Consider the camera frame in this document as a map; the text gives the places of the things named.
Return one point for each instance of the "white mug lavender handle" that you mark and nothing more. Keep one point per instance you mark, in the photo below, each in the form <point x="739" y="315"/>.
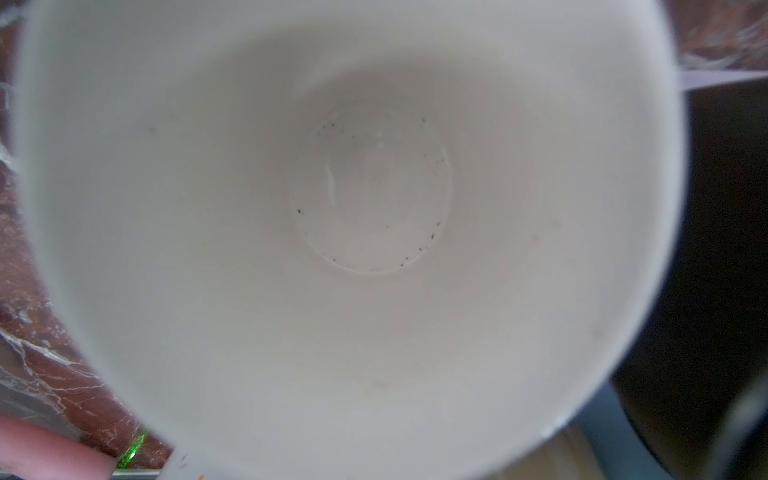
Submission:
<point x="351" y="239"/>

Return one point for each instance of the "beige mug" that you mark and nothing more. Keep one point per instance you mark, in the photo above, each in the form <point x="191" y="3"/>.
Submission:
<point x="566" y="456"/>

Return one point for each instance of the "lavender plastic tray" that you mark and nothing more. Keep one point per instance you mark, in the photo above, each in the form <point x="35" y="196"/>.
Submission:
<point x="698" y="79"/>

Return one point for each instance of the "black mug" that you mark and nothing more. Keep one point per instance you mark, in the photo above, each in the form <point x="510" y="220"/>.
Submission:
<point x="695" y="383"/>

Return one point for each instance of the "purple pink spatula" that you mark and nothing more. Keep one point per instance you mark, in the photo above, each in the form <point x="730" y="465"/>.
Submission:
<point x="31" y="452"/>

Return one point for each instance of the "white mug blue handle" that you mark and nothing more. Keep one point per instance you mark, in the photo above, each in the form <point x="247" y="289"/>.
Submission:
<point x="620" y="452"/>

